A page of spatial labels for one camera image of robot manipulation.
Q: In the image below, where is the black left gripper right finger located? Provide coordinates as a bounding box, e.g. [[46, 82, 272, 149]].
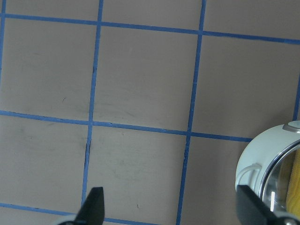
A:
[[236, 185, 300, 225]]

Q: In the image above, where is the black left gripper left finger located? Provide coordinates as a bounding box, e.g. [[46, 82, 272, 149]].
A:
[[74, 187, 105, 225]]

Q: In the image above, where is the glass pot lid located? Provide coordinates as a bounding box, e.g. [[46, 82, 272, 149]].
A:
[[262, 144, 300, 219]]

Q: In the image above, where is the yellow corn cob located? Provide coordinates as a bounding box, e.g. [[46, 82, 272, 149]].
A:
[[279, 149, 300, 217]]

